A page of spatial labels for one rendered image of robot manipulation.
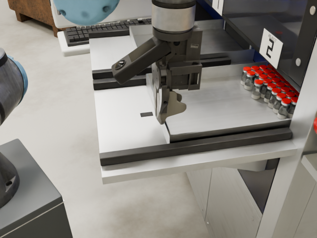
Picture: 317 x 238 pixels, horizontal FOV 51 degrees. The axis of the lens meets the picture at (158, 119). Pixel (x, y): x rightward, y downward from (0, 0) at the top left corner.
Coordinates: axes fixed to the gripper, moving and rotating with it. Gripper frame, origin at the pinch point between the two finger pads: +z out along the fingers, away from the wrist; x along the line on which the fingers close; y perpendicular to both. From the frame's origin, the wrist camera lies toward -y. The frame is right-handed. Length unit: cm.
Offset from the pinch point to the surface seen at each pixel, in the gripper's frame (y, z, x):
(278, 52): 26.6, -11.8, 3.4
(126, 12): 4, 7, 90
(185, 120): 6.8, 3.2, 2.6
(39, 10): -59, 68, 290
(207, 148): 8.4, 2.6, -8.1
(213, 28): 31, 2, 54
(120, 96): -6.3, 3.7, 16.1
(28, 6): -72, 69, 307
